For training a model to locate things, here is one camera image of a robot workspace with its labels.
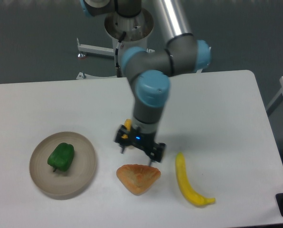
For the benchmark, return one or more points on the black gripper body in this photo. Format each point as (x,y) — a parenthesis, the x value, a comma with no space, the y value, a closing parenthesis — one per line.
(142,136)

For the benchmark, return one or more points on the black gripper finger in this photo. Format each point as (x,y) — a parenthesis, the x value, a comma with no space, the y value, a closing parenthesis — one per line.
(118,138)
(156,152)

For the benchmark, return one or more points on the green bell pepper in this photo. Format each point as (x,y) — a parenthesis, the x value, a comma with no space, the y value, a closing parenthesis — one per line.
(61,158)

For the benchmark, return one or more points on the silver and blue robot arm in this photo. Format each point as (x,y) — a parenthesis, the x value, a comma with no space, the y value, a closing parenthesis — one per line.
(149,73)

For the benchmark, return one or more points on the yellow bell pepper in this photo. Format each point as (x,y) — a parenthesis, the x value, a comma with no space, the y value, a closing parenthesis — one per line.
(127,125)

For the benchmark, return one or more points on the beige round plate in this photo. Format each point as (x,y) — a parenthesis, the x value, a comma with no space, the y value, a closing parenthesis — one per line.
(59,184)

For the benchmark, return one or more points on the triangular pastry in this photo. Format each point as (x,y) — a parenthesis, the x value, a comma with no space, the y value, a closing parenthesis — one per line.
(137,178)

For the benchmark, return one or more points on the yellow banana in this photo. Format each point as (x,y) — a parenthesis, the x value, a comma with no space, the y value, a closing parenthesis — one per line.
(185,187)

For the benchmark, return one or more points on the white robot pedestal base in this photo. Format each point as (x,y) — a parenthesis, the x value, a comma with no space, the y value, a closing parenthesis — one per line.
(130,33)

